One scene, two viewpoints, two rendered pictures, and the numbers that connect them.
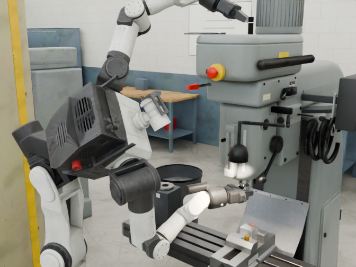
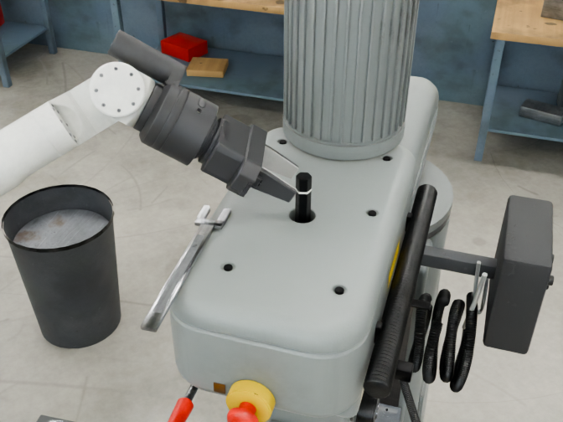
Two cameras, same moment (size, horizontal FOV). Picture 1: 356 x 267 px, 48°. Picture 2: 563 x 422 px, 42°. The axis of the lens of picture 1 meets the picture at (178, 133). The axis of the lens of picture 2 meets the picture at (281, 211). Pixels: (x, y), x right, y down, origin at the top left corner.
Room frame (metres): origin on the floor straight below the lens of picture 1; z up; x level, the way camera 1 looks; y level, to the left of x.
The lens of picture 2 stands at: (0.86, 0.05, 2.49)
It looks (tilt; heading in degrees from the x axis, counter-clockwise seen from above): 36 degrees down; 338
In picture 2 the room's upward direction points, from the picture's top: straight up
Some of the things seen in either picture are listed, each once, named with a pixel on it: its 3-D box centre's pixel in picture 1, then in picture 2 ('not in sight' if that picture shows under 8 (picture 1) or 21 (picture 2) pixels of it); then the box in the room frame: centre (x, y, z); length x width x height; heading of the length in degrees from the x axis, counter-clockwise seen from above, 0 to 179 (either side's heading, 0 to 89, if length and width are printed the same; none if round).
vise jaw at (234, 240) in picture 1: (241, 242); not in sight; (1.54, -0.27, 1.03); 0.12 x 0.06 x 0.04; 50
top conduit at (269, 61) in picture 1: (287, 61); (403, 274); (1.54, -0.42, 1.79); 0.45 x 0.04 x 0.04; 141
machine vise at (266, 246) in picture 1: (244, 247); not in sight; (1.56, -0.29, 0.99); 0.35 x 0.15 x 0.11; 140
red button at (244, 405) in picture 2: (213, 72); (244, 416); (1.41, -0.12, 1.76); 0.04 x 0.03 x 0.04; 51
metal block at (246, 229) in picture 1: (248, 233); not in sight; (1.58, -0.31, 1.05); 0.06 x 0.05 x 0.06; 50
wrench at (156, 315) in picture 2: (204, 33); (186, 262); (1.56, -0.10, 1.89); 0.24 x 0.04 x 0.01; 143
